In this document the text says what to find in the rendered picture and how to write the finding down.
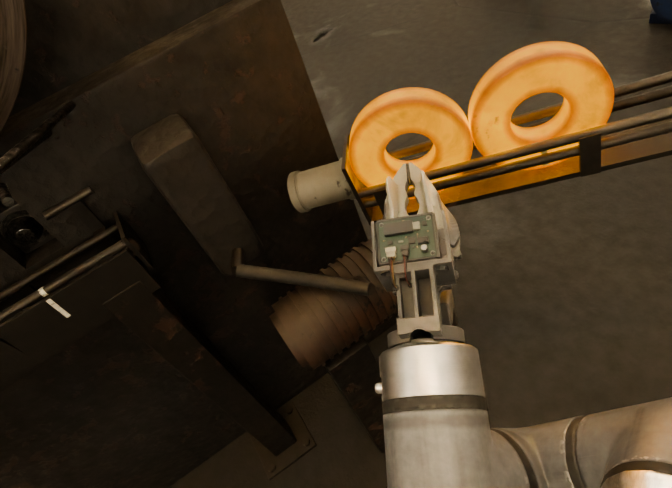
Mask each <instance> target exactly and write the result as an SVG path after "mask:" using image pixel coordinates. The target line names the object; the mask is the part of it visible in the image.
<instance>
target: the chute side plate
mask: <svg viewBox="0 0 672 488"><path fill-rule="evenodd" d="M138 281H141V282H142V283H143V284H144V285H145V286H146V287H147V289H148V290H149V291H150V292H151V293H153V292H154V291H156V290H158V289H159V288H161V285H160V284H159V283H158V282H157V281H156V280H155V279H154V278H153V277H152V276H151V274H150V273H149V272H148V271H147V270H146V269H145V268H144V267H143V266H142V265H141V264H140V263H139V262H138V261H137V260H136V258H135V257H134V256H133V255H132V254H131V253H130V252H129V251H128V250H127V249H124V250H123V251H121V252H119V253H118V254H116V255H114V256H113V257H111V258H109V259H108V260H106V261H105V262H103V263H101V264H100V265H98V266H96V267H94V268H93V269H91V270H90V271H88V272H86V273H85V274H83V275H81V276H80V277H78V278H76V279H75V280H73V281H71V282H70V283H68V284H66V285H65V286H63V287H61V288H60V289H58V290H56V291H55V292H53V293H52V294H50V295H48V296H47V297H45V298H43V299H42V300H40V301H38V302H37V303H35V304H33V305H32V306H30V307H28V308H27V309H25V310H23V311H22V312H20V313H19V314H17V315H15V316H14V317H12V318H10V319H9V320H7V321H5V322H4V323H2V324H0V393H1V392H3V391H4V390H5V389H7V388H8V387H9V386H11V385H12V384H14V383H15V382H16V381H18V380H19V379H20V378H22V377H23V376H24V375H26V374H27V373H28V372H30V371H31V370H33V369H34V368H35V367H37V366H38V365H39V364H41V363H42V362H44V361H45V360H47V359H48V358H50V357H52V356H53V355H55V354H56V353H58V352H60V351H61V350H63V349H64V348H66V347H67V346H69V345H71V344H72V343H74V342H75V341H77V340H79V339H80V338H82V337H83V336H85V335H86V334H88V333H90V332H91V331H93V330H94V329H96V328H98V327H99V326H101V325H102V324H104V323H105V322H107V321H109V320H110V319H112V318H113V317H115V316H114V315H113V314H112V313H111V312H110V311H109V310H108V309H106V308H105V307H104V306H103V305H102V304H103V303H104V302H106V301H108V300H109V299H111V298H112V297H114V296H116V295H117V294H119V293H120V292H122V291H124V290H125V289H127V288H128V287H130V286H132V285H133V284H135V283H136V282H138ZM48 299H51V300H52V301H54V302H55V303H56V304H58V305H59V306H60V307H61V308H63V309H64V310H65V311H66V312H68V313H69V314H70V315H71V316H69V317H68V318H66V317H65V316H64V315H63V314H61V313H60V312H59V311H57V310H56V309H55V308H54V307H52V306H51V305H50V304H48V303H47V302H46V301H47V300H48ZM1 338H2V339H1Z"/></svg>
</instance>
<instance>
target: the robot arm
mask: <svg viewBox="0 0 672 488"><path fill-rule="evenodd" d="M410 182H411V185H412V186H413V187H414V188H415V191H414V195H415V199H416V202H417V203H418V204H419V210H418V213H417V214H416V215H408V214H407V207H408V204H409V199H408V196H407V191H408V188H409V186H410ZM386 193H387V197H386V199H385V203H384V215H383V217H382V219H381V220H378V221H376V222H375V223H374V221H371V238H372V253H373V268H374V273H375V275H376V276H377V278H378V279H379V281H380V282H381V284H382V285H383V287H384V288H385V290H386V292H393V295H394V296H397V304H398V315H399V319H396V322H397V330H395V331H392V332H390V333H389V334H388V335H387V340H388V349H387V350H385V351H383V352H382V353H381V355H380V356H379V368H380V377H381V379H382V382H380V383H376V384H375V392H376V393H378V394H382V409H383V426H384V442H385V457H386V472H387V488H672V397H670V398H666V399H661V400H656V401H651V402H647V403H642V404H637V405H632V406H628V407H623V408H618V409H613V410H609V411H604V412H599V413H594V414H590V415H586V416H577V417H572V418H568V419H563V420H558V421H554V422H549V423H544V424H539V425H535V426H530V427H522V428H490V424H489V418H488V411H487V406H486V400H485V391H484V384H483V378H482V372H481V365H480V359H479V353H478V349H476V348H475V347H473V346H472V345H469V344H466V343H465V336H464V330H463V329H462V328H460V327H456V326H452V322H453V308H454V298H453V293H452V284H456V279H457V278H458V277H459V273H458V271H456V270H454V267H455V261H454V260H458V259H462V253H461V251H460V234H459V228H458V224H457V222H456V220H455V218H454V217H453V215H452V214H451V213H450V212H449V210H448V209H447V208H446V207H445V205H444V204H443V202H442V201H441V199H440V195H439V193H438V192H437V190H436V189H435V187H434V186H433V184H432V183H431V181H430V180H429V179H428V177H427V176H426V175H425V172H424V171H423V170H421V169H419V168H418V167H417V166H416V165H414V164H413V163H411V162H410V163H405V164H403V165H402V166H401V168H400V169H399V170H398V172H397V173H396V175H395V176H394V178H393V179H392V178H391V177H390V176H388V177H387V178H386ZM376 253H377V255H376Z"/></svg>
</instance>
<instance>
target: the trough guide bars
mask: <svg viewBox="0 0 672 488"><path fill-rule="evenodd" d="M670 82H672V71H670V72H667V73H663V74H660V75H656V76H653V77H649V78H646V79H642V80H639V81H635V82H632V83H628V84H625V85H621V86H618V87H614V98H616V97H620V96H624V95H627V94H631V93H634V92H638V91H641V90H645V89H648V88H652V87H656V86H659V85H663V84H666V83H670ZM670 96H672V86H668V87H665V88H661V89H657V90H654V91H650V92H647V93H643V94H640V95H636V96H632V97H629V98H625V99H622V100H618V101H614V103H613V108H612V111H611V113H612V112H615V111H619V110H623V109H626V108H630V107H634V106H637V105H641V104H645V103H648V102H652V101H656V100H659V99H663V98H667V97H670ZM562 104H563V102H562V103H559V104H555V105H552V106H548V107H545V108H541V109H538V110H534V111H531V112H527V113H524V114H520V115H517V116H513V117H511V122H512V123H513V124H515V125H520V124H524V123H527V122H531V121H534V120H538V119H541V118H545V117H549V116H552V115H556V114H557V113H558V111H559V110H560V108H561V106H562ZM670 118H672V107H668V108H664V109H661V110H657V111H653V112H649V113H645V114H642V115H638V116H634V117H630V118H627V119H623V120H619V121H615V122H612V123H608V124H604V125H600V126H596V127H593V128H589V129H585V130H581V131H578V132H574V133H570V134H566V135H563V136H559V137H555V138H551V139H548V140H544V141H540V142H536V143H532V144H529V145H525V146H521V147H517V148H514V149H510V150H506V151H502V152H499V153H495V154H491V155H487V156H483V157H480V158H476V159H472V160H468V161H465V162H461V163H457V164H453V165H450V166H446V167H442V168H438V169H434V170H431V171H427V172H425V175H426V176H427V177H428V179H429V180H434V179H438V178H442V177H445V176H449V175H453V174H457V173H461V172H465V171H469V170H473V169H476V168H480V167H484V166H488V165H492V164H496V163H500V162H504V161H507V160H511V159H515V158H519V157H523V156H527V155H531V154H535V153H538V152H542V151H546V150H550V149H554V148H558V147H562V146H565V145H569V144H573V143H577V142H578V144H579V145H577V146H573V147H569V148H565V149H561V150H557V151H553V152H549V153H545V154H542V155H538V156H534V157H530V158H526V159H522V160H518V161H514V162H510V163H506V164H503V165H499V166H495V167H491V168H487V169H483V170H479V171H475V172H471V173H467V174H464V175H460V176H456V177H452V178H448V179H444V180H440V181H436V182H432V184H433V186H434V187H435V189H436V190H437V191H438V190H442V189H446V188H450V187H454V186H459V185H463V184H467V183H471V182H475V181H479V180H483V179H487V178H491V177H495V176H499V175H503V174H507V173H511V172H515V171H519V170H523V169H527V168H531V167H535V166H539V165H543V164H547V163H551V162H555V161H559V160H563V159H567V158H571V157H575V156H579V167H580V172H581V177H584V176H588V175H592V174H597V173H601V150H603V149H607V148H611V147H615V146H619V145H623V144H627V143H631V142H635V141H639V140H643V139H647V138H651V137H655V136H659V135H663V134H667V133H671V132H672V121H670V122H666V123H662V124H658V125H655V126H651V127H647V128H643V129H639V130H635V131H631V132H627V133H623V134H619V135H616V136H612V137H608V138H604V139H601V136H604V135H608V134H612V133H616V132H620V131H624V130H627V129H631V128H635V127H639V126H643V125H647V124H651V123H655V122H658V121H662V120H666V119H670ZM432 146H433V142H432V141H431V140H430V141H426V142H423V143H419V144H416V145H412V146H409V147H405V148H402V149H398V150H395V151H392V152H388V153H389V154H390V155H391V156H392V157H394V158H396V159H399V158H402V157H406V156H410V155H413V154H417V153H420V152H424V151H427V150H431V148H432ZM358 194H359V197H360V198H364V197H368V196H372V195H374V198H370V199H366V200H364V201H363V203H364V207H365V208H370V207H374V206H378V205H379V207H380V209H381V212H382V214H383V215H384V203H385V199H386V197H387V193H386V182H385V183H382V184H378V185H374V186H370V187H367V188H363V189H359V190H358Z"/></svg>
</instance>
